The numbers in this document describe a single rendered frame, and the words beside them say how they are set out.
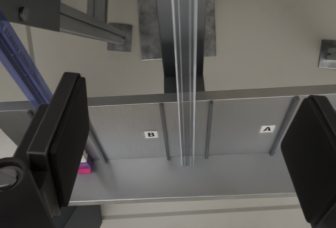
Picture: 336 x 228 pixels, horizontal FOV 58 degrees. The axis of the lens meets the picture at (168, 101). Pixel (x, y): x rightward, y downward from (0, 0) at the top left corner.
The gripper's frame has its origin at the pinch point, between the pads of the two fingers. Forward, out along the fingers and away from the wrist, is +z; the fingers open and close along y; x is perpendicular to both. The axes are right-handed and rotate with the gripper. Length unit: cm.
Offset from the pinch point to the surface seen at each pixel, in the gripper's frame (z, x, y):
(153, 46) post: 81, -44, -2
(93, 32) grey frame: 49, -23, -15
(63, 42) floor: 83, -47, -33
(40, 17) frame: 27.0, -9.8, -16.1
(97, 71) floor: 77, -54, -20
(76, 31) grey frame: 39.5, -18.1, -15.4
